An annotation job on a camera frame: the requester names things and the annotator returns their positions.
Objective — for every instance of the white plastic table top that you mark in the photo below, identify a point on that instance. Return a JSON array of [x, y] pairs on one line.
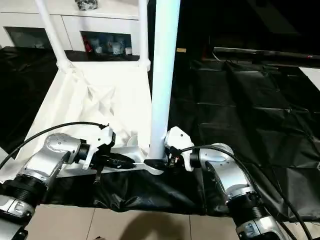
[[75, 87]]

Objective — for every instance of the white plastic table leg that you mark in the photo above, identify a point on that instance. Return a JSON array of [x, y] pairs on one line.
[[143, 32], [162, 75], [53, 37]]

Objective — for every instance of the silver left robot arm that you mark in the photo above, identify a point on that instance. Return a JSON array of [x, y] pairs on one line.
[[57, 145]]

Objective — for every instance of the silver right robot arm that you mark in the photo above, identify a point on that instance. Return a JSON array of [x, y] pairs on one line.
[[230, 172]]

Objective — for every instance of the black mat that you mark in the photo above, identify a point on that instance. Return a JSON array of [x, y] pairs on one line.
[[250, 100]]

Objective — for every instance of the white jar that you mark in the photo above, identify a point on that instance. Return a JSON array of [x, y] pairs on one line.
[[99, 49]]

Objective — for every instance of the small tan label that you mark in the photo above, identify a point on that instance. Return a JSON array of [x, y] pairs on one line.
[[181, 50]]

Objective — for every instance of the white cup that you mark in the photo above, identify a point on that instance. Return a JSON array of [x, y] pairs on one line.
[[128, 51]]

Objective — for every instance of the printed box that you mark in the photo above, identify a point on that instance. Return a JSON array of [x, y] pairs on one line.
[[116, 48]]

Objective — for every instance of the red package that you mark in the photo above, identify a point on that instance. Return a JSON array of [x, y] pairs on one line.
[[88, 46]]

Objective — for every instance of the black flat monitor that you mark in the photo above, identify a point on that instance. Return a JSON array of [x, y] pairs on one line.
[[262, 53]]

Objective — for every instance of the white glass-door cabinet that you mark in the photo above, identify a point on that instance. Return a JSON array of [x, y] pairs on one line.
[[70, 22]]

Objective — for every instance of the black object pile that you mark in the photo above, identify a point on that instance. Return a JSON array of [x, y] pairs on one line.
[[86, 4]]

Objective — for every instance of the black backdrop cloth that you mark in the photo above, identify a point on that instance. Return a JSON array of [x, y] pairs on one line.
[[250, 22]]

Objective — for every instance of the white drawer unit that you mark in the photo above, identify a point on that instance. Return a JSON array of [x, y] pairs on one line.
[[312, 77]]

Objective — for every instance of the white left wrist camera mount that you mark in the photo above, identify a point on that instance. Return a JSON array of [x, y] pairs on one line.
[[100, 138]]

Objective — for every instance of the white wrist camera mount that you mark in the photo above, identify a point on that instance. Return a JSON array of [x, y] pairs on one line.
[[100, 138], [178, 137]]

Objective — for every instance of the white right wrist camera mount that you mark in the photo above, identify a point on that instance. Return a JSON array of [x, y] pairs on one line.
[[178, 137]]

